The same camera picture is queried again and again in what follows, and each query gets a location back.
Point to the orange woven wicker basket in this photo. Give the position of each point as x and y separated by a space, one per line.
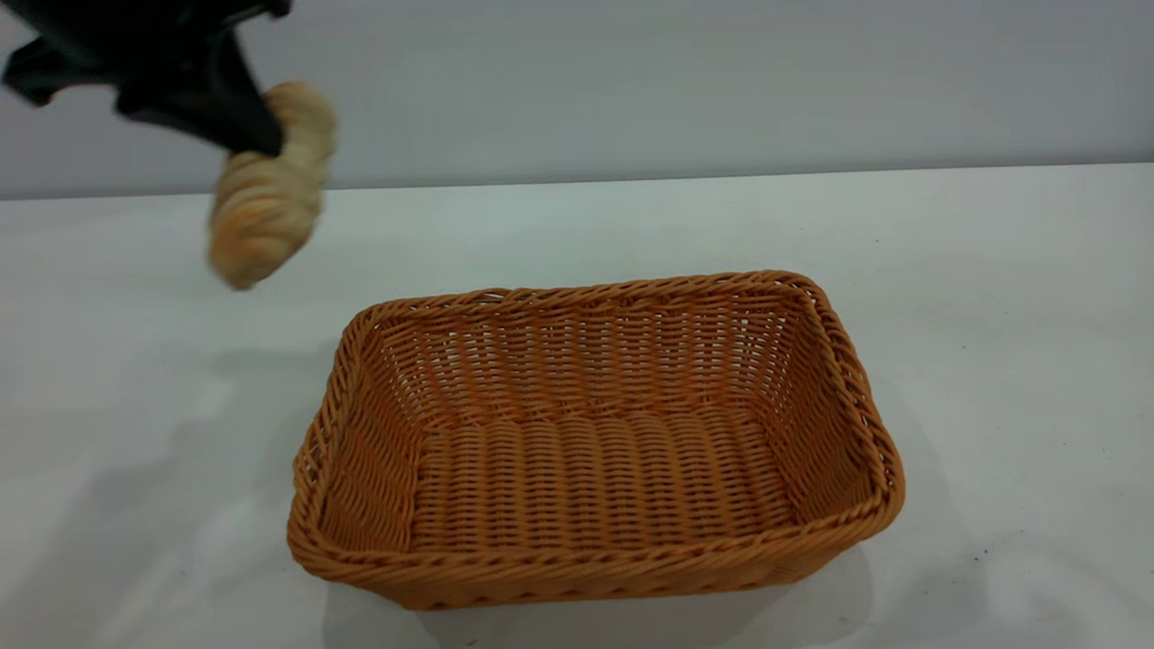
595 487

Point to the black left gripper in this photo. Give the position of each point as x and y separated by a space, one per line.
135 31

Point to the striped orange bread roll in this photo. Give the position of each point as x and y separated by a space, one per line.
266 216

